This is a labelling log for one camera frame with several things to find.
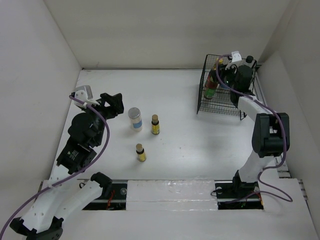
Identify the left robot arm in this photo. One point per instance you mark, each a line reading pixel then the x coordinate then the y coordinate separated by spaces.
pixel 42 216

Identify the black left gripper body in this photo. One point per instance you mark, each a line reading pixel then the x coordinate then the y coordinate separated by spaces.
pixel 106 111

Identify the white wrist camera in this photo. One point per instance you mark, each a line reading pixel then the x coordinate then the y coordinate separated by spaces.
pixel 85 95
pixel 235 57

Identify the green label chili sauce bottle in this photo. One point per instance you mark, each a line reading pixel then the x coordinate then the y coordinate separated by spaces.
pixel 209 92

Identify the tall dark soy sauce bottle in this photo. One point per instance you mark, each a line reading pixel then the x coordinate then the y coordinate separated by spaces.
pixel 249 60

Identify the small yellow label bottle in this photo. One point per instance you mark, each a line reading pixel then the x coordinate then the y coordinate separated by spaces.
pixel 155 124

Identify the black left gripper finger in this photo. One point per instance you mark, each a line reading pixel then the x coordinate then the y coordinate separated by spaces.
pixel 109 101
pixel 120 107

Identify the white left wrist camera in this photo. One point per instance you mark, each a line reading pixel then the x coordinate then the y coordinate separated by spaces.
pixel 85 95

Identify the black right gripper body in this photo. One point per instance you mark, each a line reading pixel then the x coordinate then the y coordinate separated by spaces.
pixel 227 76

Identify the black wire basket rack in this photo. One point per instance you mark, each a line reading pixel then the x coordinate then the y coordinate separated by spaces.
pixel 221 102

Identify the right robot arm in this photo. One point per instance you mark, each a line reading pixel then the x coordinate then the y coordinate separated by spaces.
pixel 270 137

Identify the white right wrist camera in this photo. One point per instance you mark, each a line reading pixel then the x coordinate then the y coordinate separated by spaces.
pixel 235 57

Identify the white spice jar blue label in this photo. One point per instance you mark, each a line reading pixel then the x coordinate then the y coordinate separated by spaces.
pixel 135 117

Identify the small yellow bottle front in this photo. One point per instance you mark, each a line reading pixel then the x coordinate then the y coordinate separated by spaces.
pixel 140 151

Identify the red label sauce bottle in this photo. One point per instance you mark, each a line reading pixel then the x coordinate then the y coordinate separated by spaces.
pixel 218 62

